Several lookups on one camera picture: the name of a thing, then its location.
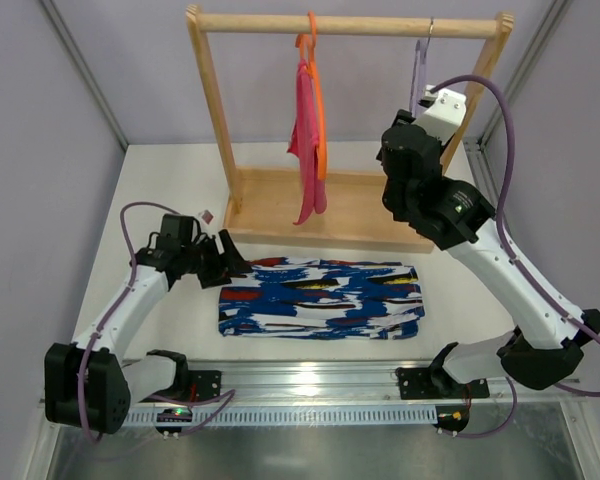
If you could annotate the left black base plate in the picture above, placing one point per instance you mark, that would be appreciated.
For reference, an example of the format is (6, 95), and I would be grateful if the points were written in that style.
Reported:
(202, 385)

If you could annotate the left black connector board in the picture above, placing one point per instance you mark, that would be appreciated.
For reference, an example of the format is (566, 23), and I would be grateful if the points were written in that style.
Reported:
(173, 420)

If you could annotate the orange plastic hanger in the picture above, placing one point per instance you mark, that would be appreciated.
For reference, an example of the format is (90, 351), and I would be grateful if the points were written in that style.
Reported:
(317, 100)

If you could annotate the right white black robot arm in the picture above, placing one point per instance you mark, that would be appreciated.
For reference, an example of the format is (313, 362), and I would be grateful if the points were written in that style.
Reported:
(465, 212)

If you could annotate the right aluminium side rail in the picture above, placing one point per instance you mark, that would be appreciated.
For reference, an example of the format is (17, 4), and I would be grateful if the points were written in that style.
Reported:
(480, 160)

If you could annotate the slotted grey cable duct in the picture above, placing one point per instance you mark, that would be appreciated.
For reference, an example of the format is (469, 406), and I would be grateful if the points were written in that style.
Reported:
(273, 416)

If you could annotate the aluminium front rail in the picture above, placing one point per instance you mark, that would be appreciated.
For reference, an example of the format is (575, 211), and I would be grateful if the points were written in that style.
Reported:
(305, 380)

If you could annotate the pink garment on hanger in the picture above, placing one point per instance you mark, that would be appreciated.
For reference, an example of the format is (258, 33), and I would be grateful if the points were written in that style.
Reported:
(303, 144)

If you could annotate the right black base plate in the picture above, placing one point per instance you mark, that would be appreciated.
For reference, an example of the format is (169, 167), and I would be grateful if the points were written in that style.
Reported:
(418, 383)

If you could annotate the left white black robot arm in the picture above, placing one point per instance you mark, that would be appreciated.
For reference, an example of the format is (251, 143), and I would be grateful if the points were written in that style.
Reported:
(152, 275)

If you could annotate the wooden clothes rack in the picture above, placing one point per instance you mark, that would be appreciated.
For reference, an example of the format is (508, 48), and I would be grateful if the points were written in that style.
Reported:
(262, 200)

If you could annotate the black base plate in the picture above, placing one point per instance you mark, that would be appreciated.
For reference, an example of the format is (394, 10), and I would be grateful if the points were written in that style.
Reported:
(418, 383)
(202, 385)

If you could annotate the blue white patterned trousers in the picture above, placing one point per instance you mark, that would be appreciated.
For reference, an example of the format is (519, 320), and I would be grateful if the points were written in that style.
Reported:
(319, 299)

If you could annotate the black connector board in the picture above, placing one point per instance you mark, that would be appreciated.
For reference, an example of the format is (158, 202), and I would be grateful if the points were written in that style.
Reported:
(173, 420)
(452, 422)

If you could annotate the right black connector board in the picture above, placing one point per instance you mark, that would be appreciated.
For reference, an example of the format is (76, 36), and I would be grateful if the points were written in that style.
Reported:
(452, 422)

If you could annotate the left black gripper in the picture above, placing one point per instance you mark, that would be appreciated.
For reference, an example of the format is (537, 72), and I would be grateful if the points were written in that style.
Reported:
(214, 265)

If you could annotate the small pink tag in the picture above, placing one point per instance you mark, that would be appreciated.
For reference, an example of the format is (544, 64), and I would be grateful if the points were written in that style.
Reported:
(207, 216)

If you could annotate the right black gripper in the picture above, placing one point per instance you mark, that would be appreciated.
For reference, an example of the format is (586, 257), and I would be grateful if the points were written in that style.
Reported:
(403, 120)

